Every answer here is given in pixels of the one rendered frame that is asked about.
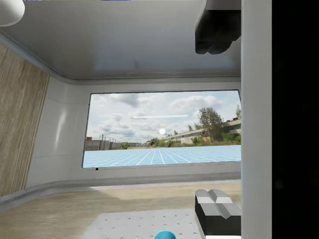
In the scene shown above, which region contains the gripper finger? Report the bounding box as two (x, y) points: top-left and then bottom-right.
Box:
(194, 189), (242, 236)
(194, 9), (242, 55)

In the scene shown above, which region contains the blue mug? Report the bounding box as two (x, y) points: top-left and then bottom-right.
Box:
(154, 230), (176, 239)

